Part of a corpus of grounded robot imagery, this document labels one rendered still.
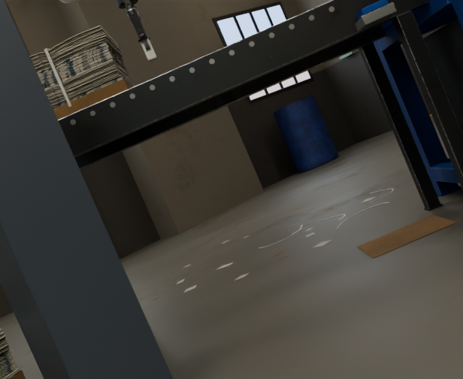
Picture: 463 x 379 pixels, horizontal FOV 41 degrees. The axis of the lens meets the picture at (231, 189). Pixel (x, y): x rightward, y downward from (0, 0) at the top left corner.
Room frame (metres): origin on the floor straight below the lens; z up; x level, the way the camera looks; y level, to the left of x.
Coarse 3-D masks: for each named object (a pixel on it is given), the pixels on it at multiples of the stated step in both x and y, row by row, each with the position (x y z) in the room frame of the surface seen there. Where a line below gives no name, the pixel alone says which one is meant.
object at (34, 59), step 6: (36, 54) 1.99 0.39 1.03; (36, 60) 1.99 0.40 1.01; (36, 66) 1.99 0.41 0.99; (42, 66) 1.99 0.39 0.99; (42, 72) 1.99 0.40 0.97; (42, 78) 1.99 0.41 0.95; (42, 84) 1.99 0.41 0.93; (48, 84) 1.99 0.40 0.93; (48, 90) 1.98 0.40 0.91; (48, 96) 1.98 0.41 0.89; (54, 96) 1.99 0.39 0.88; (54, 102) 1.99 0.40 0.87
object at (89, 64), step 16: (96, 32) 1.99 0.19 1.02; (64, 48) 1.99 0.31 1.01; (80, 48) 1.99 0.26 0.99; (96, 48) 1.98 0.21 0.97; (112, 48) 2.10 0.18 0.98; (64, 64) 1.99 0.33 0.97; (80, 64) 1.99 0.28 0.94; (96, 64) 1.98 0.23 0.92; (112, 64) 1.98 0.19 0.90; (80, 80) 1.98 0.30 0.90; (96, 80) 1.98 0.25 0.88; (112, 80) 1.98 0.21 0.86; (128, 80) 2.16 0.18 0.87; (80, 96) 1.99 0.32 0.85
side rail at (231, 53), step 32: (352, 0) 1.88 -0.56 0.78; (416, 0) 1.88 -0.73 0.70; (288, 32) 1.89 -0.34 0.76; (320, 32) 1.89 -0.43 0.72; (352, 32) 1.88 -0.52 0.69; (192, 64) 1.89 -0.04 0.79; (224, 64) 1.89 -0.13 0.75; (256, 64) 1.89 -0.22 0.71; (288, 64) 1.92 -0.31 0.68; (128, 96) 1.89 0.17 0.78; (160, 96) 1.89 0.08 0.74; (192, 96) 1.89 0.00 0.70; (64, 128) 1.90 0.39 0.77; (96, 128) 1.90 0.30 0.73; (128, 128) 1.90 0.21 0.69
